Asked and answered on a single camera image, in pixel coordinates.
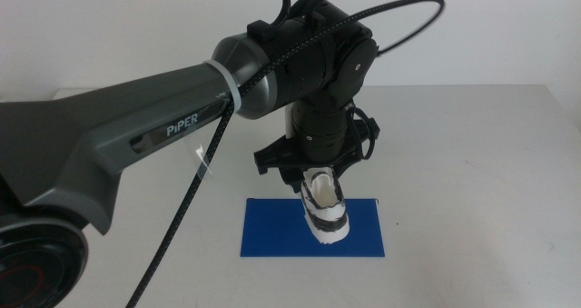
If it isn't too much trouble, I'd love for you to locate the white zip tie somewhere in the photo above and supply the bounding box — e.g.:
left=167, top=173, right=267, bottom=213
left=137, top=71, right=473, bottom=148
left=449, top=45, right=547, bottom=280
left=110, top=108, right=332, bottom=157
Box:
left=202, top=58, right=245, bottom=114

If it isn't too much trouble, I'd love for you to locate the blue rectangular mat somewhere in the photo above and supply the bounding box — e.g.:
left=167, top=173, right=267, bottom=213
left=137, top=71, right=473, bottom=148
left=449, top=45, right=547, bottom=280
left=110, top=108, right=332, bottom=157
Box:
left=240, top=197, right=386, bottom=258

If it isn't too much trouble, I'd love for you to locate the smooth black looped cable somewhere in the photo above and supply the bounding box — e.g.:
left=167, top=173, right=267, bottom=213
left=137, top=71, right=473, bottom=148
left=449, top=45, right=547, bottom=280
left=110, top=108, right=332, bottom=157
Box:
left=277, top=0, right=333, bottom=32

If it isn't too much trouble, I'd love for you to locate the white and black shoe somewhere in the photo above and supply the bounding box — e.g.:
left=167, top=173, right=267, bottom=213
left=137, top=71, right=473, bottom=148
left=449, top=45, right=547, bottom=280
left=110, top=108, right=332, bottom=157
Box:
left=299, top=165, right=351, bottom=245

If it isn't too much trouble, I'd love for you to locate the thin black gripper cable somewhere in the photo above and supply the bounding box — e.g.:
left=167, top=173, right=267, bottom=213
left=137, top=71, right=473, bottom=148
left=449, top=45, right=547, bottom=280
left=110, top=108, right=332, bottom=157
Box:
left=348, top=99, right=381, bottom=162

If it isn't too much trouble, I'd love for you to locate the translucent plastic strip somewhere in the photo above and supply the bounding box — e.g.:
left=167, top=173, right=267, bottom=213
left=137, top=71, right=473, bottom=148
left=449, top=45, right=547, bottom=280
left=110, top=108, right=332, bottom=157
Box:
left=193, top=143, right=215, bottom=178

